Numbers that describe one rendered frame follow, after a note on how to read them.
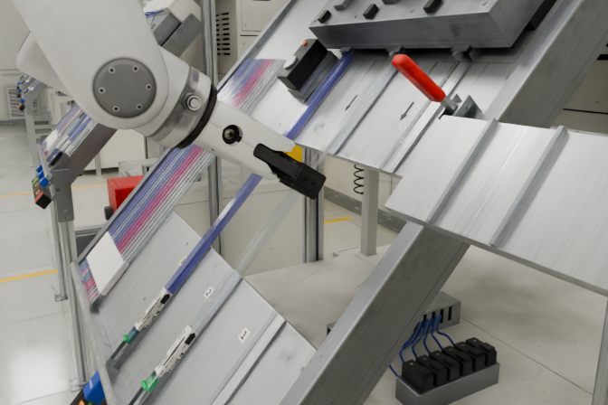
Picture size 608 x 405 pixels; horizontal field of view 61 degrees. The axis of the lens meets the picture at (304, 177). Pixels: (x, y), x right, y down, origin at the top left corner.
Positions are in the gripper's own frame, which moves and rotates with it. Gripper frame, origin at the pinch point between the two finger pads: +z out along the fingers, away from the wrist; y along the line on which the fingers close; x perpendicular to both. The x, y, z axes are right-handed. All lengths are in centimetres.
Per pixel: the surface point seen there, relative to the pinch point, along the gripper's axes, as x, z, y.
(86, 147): 19, -1, 124
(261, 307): 14.2, -1.5, -7.3
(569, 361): 4, 57, -7
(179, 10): -36, 3, 126
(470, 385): 14.1, 38.5, -6.0
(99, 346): 31.7, -6.7, 14.0
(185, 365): 24.1, -3.3, -2.4
